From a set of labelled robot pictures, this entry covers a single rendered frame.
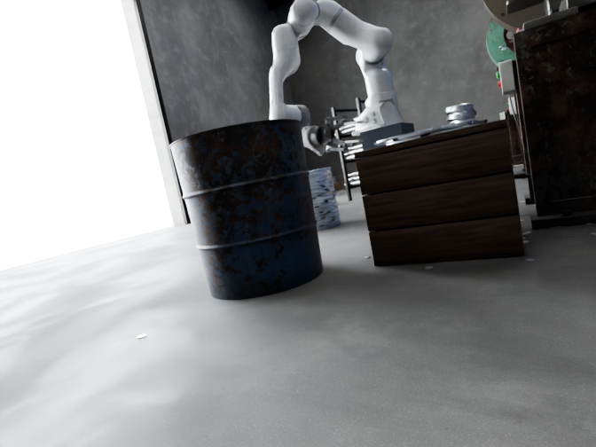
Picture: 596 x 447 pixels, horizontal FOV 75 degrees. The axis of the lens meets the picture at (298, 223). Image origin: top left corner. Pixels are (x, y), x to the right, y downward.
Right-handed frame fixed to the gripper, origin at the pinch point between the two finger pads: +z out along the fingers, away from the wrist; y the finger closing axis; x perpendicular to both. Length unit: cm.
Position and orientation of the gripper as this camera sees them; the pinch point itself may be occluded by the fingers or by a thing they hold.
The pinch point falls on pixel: (355, 131)
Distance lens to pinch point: 148.1
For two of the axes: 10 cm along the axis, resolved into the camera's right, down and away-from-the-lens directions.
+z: 6.6, 1.0, -7.4
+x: 7.5, -1.7, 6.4
